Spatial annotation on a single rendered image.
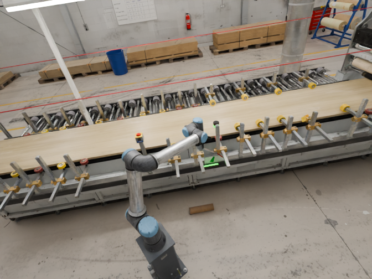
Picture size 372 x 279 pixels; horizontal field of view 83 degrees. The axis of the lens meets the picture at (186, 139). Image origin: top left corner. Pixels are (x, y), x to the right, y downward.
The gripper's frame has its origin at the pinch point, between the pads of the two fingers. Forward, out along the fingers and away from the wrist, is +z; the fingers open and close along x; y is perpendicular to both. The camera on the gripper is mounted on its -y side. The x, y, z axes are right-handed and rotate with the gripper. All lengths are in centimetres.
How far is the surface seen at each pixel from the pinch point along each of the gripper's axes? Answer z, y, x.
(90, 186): 28, 125, -4
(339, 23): 34, -507, -488
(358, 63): -9, -247, -111
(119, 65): 65, 174, -542
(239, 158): 26.8, -39.9, -4.8
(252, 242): 97, -38, 54
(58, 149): 7, 167, -54
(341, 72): 12, -246, -135
